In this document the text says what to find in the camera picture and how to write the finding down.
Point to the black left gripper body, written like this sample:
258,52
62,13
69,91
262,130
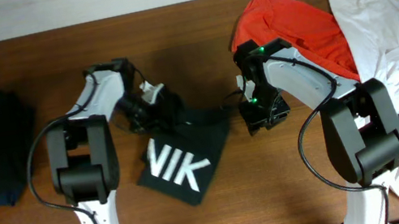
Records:
143,115

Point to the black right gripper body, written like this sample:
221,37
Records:
266,104

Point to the dark green polo shirt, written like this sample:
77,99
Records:
180,161

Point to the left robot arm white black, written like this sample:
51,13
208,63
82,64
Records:
82,155

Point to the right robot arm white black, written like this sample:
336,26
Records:
359,121

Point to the orange red shirt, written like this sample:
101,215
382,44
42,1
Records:
315,33

